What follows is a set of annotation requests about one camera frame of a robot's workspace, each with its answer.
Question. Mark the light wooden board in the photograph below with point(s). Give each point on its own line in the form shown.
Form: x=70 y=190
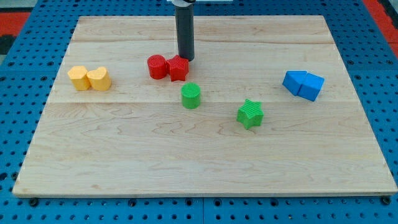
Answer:
x=136 y=140

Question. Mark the yellow heart block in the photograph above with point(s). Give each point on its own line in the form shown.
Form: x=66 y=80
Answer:
x=99 y=79

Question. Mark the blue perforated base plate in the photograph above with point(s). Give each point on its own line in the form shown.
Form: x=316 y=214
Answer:
x=28 y=72

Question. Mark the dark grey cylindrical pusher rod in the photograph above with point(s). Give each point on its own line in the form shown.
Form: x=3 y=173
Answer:
x=185 y=28

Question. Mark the red star block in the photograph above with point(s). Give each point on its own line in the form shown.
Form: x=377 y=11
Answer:
x=178 y=68

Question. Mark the yellow pentagon block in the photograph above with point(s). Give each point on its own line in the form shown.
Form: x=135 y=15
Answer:
x=77 y=75

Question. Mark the blue triangular block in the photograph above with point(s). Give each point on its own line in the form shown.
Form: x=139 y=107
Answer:
x=293 y=80

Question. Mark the red cylinder block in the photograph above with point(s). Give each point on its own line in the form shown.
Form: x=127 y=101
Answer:
x=157 y=67

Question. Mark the green cylinder block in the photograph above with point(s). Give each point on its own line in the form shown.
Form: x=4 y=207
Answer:
x=191 y=95

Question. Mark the blue cube block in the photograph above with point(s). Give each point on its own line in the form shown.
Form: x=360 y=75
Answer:
x=311 y=87

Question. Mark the green star block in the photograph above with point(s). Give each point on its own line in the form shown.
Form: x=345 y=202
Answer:
x=250 y=114

